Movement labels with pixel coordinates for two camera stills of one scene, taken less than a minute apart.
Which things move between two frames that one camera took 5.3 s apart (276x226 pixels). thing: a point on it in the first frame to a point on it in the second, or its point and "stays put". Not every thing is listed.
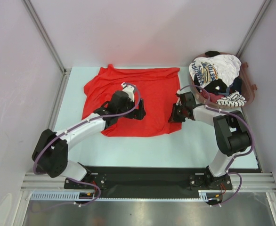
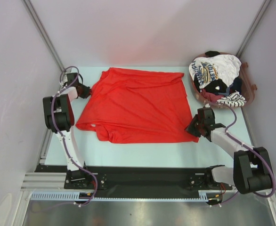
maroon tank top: [212, 97] stays put
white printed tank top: [225, 67] stays put
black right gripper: [174, 118] to [190, 127]
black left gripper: [137, 114] to [86, 91]
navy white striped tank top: [234, 99] stays put
